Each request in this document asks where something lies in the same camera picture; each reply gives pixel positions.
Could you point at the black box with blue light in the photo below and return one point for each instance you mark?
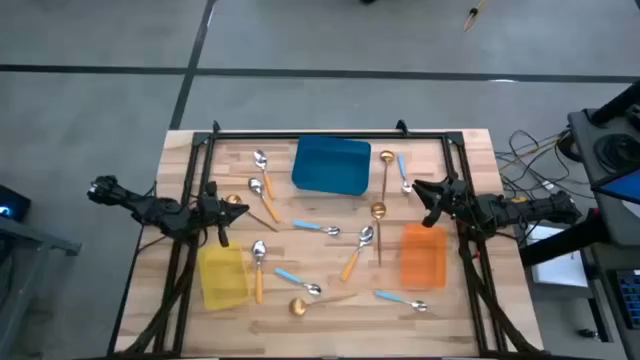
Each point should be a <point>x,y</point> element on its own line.
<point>15,202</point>

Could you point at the white box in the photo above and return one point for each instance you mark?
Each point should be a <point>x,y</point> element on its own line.
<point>557,265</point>

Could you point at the yellow translucent plastic bin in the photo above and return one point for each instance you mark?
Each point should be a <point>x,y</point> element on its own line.
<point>222,280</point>

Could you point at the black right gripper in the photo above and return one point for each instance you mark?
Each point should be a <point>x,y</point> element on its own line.
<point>457,200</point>

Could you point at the white power adapter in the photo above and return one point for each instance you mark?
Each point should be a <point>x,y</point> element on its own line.
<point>547,185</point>

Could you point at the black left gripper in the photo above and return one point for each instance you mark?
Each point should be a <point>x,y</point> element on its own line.
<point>210,212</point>

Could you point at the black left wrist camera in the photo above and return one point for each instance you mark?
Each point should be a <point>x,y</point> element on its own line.
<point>223,236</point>

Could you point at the yellow and black tool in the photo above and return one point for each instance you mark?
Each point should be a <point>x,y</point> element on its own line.
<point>470,20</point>

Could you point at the blue plastic bin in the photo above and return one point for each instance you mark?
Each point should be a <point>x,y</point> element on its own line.
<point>330,165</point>

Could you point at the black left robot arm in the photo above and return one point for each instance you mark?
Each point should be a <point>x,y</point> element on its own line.
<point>150,210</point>

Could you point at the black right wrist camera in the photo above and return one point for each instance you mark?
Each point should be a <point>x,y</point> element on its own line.
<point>432,216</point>

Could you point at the grey side table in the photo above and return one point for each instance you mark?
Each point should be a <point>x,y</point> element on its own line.
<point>30,240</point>

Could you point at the blue panel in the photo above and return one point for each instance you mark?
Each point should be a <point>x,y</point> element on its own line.
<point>625,187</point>

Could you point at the black equipment cart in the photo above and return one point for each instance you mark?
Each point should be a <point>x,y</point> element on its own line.
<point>585,145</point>

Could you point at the orange translucent plastic bin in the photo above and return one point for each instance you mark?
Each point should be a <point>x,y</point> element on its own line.
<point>424,257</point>

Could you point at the gold spoon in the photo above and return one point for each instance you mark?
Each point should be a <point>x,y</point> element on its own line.
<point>298,306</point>
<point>378,210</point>
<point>232,199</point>
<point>386,156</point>

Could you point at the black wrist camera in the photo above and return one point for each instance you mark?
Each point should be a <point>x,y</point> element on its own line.
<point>223,236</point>
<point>432,216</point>

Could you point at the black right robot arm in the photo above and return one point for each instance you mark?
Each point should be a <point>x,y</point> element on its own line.
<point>525,207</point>

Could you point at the black and blue keypad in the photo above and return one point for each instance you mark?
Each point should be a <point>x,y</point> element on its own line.
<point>631,295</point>

